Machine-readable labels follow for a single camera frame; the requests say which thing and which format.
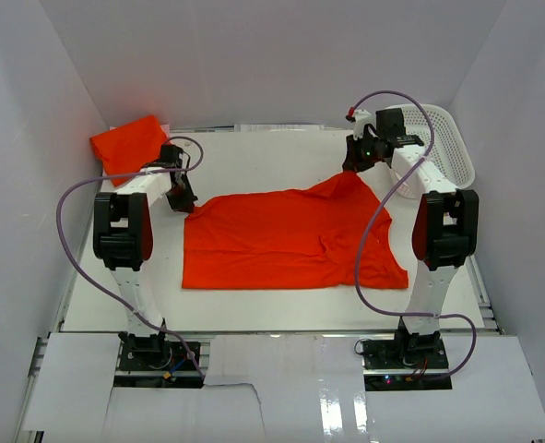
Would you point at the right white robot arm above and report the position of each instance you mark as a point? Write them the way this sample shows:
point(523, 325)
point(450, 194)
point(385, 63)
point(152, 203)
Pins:
point(443, 236)

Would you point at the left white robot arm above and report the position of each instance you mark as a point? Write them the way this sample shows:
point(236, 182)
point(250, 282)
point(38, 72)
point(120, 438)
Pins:
point(123, 241)

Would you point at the aluminium frame rail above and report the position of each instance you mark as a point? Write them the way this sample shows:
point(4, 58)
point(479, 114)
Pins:
point(22, 435)

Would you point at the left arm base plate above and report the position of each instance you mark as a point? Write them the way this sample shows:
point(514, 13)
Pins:
point(148, 368)

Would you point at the orange t-shirt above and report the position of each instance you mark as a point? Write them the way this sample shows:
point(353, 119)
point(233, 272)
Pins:
point(331, 234)
point(126, 149)

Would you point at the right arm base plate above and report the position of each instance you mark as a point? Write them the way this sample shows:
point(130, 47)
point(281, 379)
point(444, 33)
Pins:
point(386, 370)

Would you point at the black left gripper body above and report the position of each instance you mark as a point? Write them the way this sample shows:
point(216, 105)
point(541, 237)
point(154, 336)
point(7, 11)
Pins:
point(182, 197)

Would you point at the white perforated plastic basket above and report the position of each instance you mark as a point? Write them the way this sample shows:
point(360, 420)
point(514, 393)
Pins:
point(449, 153)

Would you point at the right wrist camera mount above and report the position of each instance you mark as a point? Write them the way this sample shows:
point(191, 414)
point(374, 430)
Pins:
point(360, 119)

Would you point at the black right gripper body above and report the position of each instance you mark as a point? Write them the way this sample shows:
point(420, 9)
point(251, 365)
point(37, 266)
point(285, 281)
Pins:
point(364, 151)

